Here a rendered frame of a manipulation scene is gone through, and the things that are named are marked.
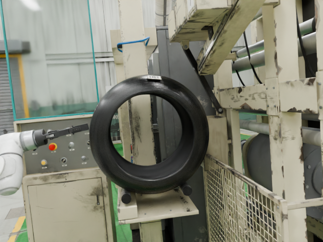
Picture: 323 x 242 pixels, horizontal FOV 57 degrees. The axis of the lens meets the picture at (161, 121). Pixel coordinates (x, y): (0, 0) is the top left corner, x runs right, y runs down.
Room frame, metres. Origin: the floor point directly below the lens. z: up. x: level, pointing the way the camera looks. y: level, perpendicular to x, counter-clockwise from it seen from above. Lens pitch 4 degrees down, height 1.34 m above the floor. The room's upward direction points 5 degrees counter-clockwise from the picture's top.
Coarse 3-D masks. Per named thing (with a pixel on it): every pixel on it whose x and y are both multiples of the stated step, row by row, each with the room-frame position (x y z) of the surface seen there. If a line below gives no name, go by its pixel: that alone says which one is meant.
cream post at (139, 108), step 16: (128, 0) 1.67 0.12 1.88; (128, 16) 1.67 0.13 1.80; (128, 32) 1.67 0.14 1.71; (128, 48) 1.67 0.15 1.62; (144, 48) 1.68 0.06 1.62; (128, 64) 1.67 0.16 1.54; (144, 64) 1.68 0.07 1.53; (144, 96) 1.68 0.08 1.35; (128, 112) 1.73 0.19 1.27; (144, 112) 1.68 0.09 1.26; (144, 128) 1.68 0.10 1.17; (144, 144) 1.67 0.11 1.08; (144, 160) 1.67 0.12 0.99; (144, 224) 1.67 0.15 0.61; (160, 224) 1.68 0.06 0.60; (144, 240) 1.67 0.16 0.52; (160, 240) 1.68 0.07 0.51
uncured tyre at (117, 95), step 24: (120, 96) 1.29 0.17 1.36; (168, 96) 1.31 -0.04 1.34; (192, 96) 1.35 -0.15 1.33; (96, 120) 1.29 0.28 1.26; (192, 120) 1.32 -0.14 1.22; (96, 144) 1.28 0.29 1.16; (192, 144) 1.57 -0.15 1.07; (120, 168) 1.28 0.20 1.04; (144, 168) 1.56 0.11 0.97; (168, 168) 1.57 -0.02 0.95; (192, 168) 1.33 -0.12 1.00; (144, 192) 1.32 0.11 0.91
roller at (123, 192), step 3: (123, 189) 1.38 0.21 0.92; (123, 192) 1.33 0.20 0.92; (126, 192) 1.32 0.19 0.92; (129, 192) 1.34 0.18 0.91; (123, 195) 1.29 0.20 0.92; (126, 195) 1.29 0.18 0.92; (129, 195) 1.30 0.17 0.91; (123, 198) 1.29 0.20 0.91; (126, 198) 1.29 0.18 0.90; (129, 198) 1.29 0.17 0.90; (123, 201) 1.29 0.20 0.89; (126, 201) 1.29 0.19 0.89; (129, 201) 1.29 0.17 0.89
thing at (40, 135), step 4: (36, 132) 1.33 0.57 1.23; (40, 132) 1.33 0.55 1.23; (44, 132) 1.36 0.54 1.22; (36, 136) 1.32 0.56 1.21; (40, 136) 1.32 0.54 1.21; (44, 136) 1.32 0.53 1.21; (36, 140) 1.32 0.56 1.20; (40, 140) 1.32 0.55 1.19; (44, 140) 1.34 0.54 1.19; (40, 144) 1.33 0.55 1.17; (44, 144) 1.34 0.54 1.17
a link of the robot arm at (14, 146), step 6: (0, 138) 1.30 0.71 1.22; (6, 138) 1.30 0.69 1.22; (12, 138) 1.30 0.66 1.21; (18, 138) 1.31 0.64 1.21; (0, 144) 1.28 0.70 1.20; (6, 144) 1.28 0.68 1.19; (12, 144) 1.28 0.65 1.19; (18, 144) 1.30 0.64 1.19; (0, 150) 1.26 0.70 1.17; (6, 150) 1.26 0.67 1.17; (12, 150) 1.27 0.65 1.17; (18, 150) 1.29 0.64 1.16; (24, 150) 1.32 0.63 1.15
